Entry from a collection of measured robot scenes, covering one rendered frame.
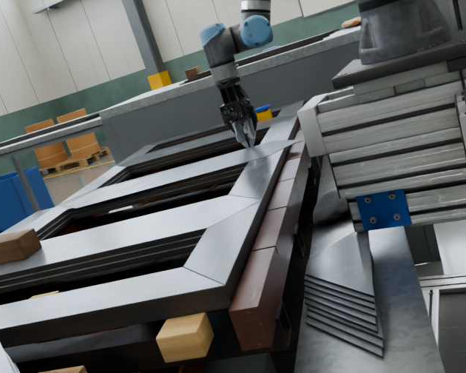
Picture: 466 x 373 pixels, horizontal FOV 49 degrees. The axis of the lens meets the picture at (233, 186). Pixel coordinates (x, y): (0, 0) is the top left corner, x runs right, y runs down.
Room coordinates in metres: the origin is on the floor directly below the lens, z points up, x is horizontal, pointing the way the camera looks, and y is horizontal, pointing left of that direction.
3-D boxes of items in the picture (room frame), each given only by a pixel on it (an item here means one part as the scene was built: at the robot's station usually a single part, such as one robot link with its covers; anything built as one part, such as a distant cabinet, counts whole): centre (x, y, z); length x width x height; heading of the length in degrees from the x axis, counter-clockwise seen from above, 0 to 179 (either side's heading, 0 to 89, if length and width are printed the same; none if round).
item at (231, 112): (1.48, -0.08, 0.99); 0.09 x 0.08 x 0.12; 163
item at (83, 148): (9.69, 2.71, 0.47); 1.32 x 0.80 x 0.95; 64
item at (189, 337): (0.63, 0.12, 0.79); 0.06 x 0.05 x 0.04; 73
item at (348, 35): (2.52, -0.23, 1.03); 1.30 x 0.60 x 0.04; 73
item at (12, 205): (5.84, 2.39, 0.29); 0.61 x 0.43 x 0.57; 63
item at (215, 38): (1.49, -0.08, 1.15); 0.09 x 0.08 x 0.11; 89
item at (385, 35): (0.90, -0.36, 1.09); 0.15 x 0.15 x 0.10
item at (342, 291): (0.82, -0.12, 0.70); 0.39 x 0.12 x 0.04; 163
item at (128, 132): (2.25, -0.15, 0.51); 1.30 x 0.04 x 1.01; 73
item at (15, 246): (1.13, 0.52, 0.87); 0.12 x 0.06 x 0.05; 68
